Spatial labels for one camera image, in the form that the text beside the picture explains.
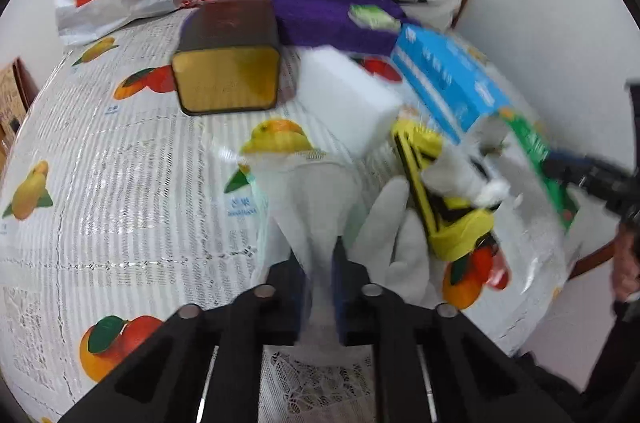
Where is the pair of white gloves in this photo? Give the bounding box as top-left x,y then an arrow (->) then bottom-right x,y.
345,175 -> 436,309

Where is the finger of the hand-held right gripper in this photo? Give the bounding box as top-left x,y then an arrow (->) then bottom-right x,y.
544,150 -> 626,176
550,167 -> 631,210

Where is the brown patterned book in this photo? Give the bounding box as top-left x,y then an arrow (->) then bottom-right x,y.
0,58 -> 38,124

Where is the clear plastic packet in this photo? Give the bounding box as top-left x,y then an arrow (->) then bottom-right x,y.
240,148 -> 371,354

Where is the purple towel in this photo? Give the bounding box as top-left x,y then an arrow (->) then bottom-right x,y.
182,0 -> 421,56

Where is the dark tea tin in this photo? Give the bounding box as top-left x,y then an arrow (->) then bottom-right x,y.
170,0 -> 282,116

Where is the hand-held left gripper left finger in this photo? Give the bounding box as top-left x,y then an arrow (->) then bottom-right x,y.
60,260 -> 308,423

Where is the person's right hand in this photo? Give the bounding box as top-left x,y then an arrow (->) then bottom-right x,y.
612,223 -> 640,304

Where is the blue tissue pack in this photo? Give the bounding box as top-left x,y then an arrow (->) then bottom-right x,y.
390,24 -> 513,146

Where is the white sponge block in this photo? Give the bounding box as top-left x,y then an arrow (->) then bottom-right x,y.
295,45 -> 403,156

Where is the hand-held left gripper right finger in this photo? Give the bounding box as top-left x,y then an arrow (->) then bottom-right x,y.
332,238 -> 576,423

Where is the green-edged clear plastic bag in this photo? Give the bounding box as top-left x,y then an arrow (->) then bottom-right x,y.
465,105 -> 583,299

